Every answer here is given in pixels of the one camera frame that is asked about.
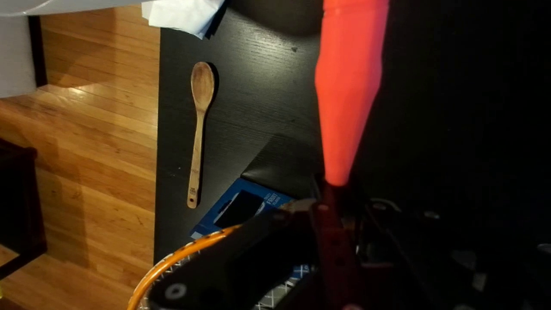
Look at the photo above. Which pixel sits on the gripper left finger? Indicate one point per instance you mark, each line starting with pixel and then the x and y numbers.
pixel 241 258

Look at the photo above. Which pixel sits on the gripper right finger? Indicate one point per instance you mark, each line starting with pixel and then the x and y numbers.
pixel 430 267

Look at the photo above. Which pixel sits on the blue packet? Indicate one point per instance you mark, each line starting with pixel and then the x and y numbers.
pixel 230 197

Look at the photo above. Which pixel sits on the wooden spoon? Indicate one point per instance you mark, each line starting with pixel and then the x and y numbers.
pixel 202 88

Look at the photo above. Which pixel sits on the dark wooden furniture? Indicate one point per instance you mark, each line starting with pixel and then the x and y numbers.
pixel 19 206

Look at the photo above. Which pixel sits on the white cloth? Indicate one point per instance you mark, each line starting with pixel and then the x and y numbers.
pixel 181 15

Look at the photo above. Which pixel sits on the white furniture piece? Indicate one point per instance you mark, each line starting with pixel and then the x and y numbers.
pixel 15 56

